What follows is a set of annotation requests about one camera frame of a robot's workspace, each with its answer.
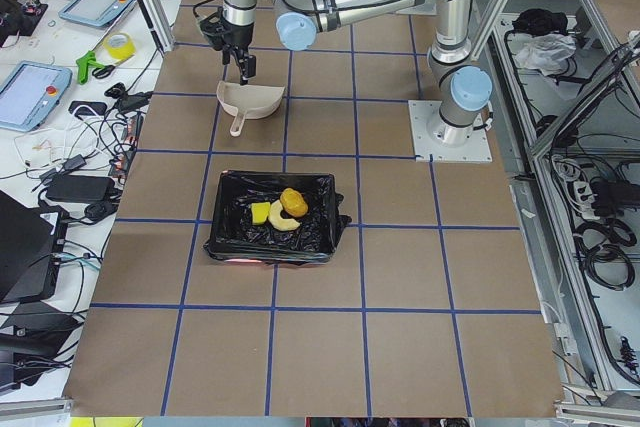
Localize coiled black cables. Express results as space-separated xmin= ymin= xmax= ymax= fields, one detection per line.
xmin=572 ymin=216 xmax=639 ymax=293

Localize yellow tape roll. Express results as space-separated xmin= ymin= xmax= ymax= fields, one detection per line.
xmin=103 ymin=32 xmax=136 ymax=61

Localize near blue teach pendant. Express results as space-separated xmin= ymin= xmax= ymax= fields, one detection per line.
xmin=1 ymin=61 xmax=72 ymax=132

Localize black scissors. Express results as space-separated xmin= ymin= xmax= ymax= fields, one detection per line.
xmin=92 ymin=59 xmax=125 ymax=80

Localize black power brick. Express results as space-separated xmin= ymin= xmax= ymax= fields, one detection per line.
xmin=45 ymin=175 xmax=115 ymax=203

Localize crumpled white cloth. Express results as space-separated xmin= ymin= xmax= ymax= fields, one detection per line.
xmin=514 ymin=33 xmax=576 ymax=76

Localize blue teach pendant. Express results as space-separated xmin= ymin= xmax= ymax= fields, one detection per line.
xmin=1 ymin=61 xmax=72 ymax=132
xmin=59 ymin=0 xmax=134 ymax=28

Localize black phone on desk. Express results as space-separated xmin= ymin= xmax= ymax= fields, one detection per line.
xmin=68 ymin=100 xmax=107 ymax=118

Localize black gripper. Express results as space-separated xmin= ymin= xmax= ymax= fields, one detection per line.
xmin=197 ymin=7 xmax=257 ymax=85

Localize round golden bread roll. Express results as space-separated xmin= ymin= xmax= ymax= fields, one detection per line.
xmin=279 ymin=187 xmax=309 ymax=218

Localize green handled tool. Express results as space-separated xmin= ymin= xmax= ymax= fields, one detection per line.
xmin=75 ymin=50 xmax=104 ymax=85

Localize yellow sponge piece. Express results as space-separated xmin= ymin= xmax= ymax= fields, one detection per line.
xmin=250 ymin=202 xmax=271 ymax=226

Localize croissant bread piece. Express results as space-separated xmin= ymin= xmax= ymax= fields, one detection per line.
xmin=268 ymin=201 xmax=301 ymax=232

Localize black cloth bundle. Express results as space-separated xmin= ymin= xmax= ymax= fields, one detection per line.
xmin=512 ymin=8 xmax=568 ymax=37

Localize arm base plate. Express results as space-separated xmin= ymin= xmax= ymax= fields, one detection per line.
xmin=408 ymin=100 xmax=493 ymax=164

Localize black laptop computer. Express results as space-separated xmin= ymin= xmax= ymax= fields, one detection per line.
xmin=1 ymin=193 xmax=69 ymax=304

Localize far blue teach pendant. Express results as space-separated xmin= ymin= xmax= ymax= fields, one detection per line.
xmin=59 ymin=0 xmax=134 ymax=28

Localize beige plastic dustpan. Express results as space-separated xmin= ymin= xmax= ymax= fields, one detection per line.
xmin=216 ymin=81 xmax=285 ymax=137

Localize white power strip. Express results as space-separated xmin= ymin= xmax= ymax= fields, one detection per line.
xmin=572 ymin=180 xmax=600 ymax=221

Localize bin with black bag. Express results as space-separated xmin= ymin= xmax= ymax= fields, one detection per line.
xmin=204 ymin=170 xmax=351 ymax=265

